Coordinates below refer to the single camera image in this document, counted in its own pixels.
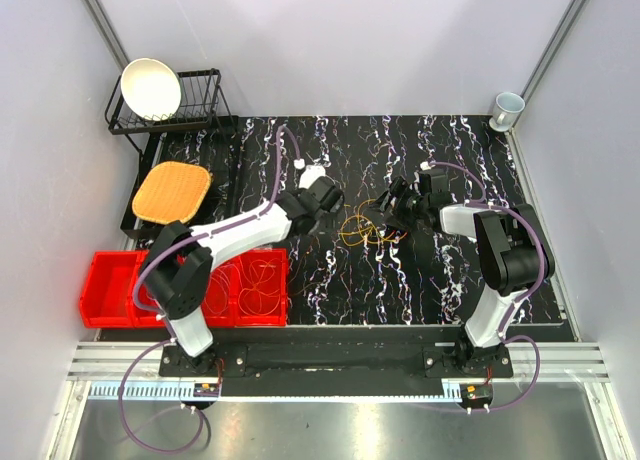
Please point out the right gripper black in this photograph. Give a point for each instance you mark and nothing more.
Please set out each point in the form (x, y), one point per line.
(396, 189)

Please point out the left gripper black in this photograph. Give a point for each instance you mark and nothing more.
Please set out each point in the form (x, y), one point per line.
(334, 210)

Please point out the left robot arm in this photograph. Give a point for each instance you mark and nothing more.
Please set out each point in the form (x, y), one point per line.
(177, 269)

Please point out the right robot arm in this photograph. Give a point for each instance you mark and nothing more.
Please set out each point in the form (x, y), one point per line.
(514, 257)

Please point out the black patterned table mat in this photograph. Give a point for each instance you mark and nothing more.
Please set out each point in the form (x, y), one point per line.
(362, 273)

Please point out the red bin right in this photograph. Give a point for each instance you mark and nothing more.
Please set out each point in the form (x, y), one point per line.
(262, 297)

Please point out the orange woven tray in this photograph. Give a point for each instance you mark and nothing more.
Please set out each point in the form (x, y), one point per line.
(172, 191)

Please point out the pale blue mug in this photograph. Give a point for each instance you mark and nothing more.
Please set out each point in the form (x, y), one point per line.
(506, 110)

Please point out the black tray stand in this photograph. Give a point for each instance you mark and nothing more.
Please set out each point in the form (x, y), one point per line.
(218, 151)

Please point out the white bowl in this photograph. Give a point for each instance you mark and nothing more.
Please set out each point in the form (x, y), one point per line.
(151, 89)

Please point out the red bin far left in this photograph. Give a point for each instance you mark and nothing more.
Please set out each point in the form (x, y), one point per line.
(107, 292)

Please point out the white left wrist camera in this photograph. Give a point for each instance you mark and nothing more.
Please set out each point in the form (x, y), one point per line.
(310, 174)

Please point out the black wire dish rack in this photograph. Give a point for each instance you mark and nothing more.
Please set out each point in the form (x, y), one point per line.
(202, 106)

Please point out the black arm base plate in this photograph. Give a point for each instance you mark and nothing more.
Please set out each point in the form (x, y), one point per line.
(333, 362)

